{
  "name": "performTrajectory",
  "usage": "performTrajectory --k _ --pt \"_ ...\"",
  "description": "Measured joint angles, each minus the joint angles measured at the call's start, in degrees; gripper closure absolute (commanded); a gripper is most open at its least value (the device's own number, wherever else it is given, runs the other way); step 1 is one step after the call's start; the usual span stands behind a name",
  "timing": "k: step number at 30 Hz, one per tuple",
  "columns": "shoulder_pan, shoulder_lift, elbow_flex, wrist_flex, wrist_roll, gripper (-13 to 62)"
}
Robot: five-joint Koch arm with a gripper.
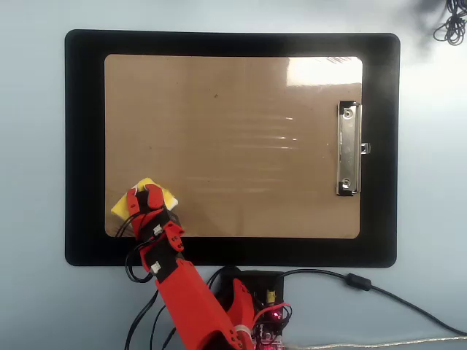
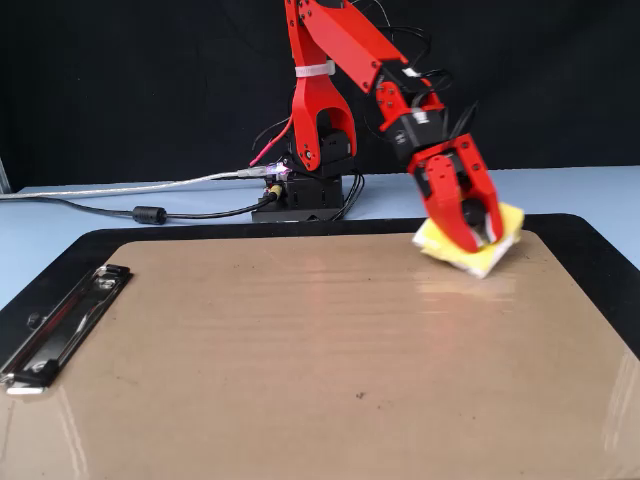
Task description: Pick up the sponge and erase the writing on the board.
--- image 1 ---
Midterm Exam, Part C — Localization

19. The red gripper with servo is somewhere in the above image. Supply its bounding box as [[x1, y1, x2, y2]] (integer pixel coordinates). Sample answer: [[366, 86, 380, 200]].
[[126, 184, 171, 240]]

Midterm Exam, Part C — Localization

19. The yellow sponge with black knob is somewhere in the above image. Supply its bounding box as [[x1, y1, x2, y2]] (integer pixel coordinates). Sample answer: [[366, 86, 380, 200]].
[[110, 177, 180, 219]]

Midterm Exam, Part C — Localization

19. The brown clipboard board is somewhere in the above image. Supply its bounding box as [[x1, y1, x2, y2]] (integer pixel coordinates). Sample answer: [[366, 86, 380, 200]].
[[104, 53, 364, 240]]

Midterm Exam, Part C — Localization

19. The controller board with LED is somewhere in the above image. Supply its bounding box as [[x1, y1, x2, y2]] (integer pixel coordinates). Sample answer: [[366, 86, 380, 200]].
[[251, 304, 293, 350]]

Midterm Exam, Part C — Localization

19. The black mat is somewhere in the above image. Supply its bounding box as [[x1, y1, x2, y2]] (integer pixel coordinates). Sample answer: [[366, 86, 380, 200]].
[[64, 28, 401, 268]]

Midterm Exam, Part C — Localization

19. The metal clipboard clip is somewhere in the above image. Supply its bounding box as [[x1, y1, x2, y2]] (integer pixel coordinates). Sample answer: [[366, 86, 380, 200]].
[[335, 100, 372, 198]]

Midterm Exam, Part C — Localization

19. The pink red wire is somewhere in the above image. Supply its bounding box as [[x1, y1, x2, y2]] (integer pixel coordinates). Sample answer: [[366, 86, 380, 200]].
[[255, 302, 293, 324]]

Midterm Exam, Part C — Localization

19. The black power cable with ferrite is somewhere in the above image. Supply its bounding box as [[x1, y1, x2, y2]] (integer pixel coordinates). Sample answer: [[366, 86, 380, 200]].
[[275, 268, 467, 336]]

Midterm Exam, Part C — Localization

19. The silver USB cable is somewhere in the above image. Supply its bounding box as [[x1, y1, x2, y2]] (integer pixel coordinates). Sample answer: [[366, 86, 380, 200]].
[[284, 338, 467, 350]]

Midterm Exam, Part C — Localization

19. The coiled black cable bundle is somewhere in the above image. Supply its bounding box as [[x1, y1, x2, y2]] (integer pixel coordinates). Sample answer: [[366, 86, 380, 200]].
[[433, 0, 467, 47]]

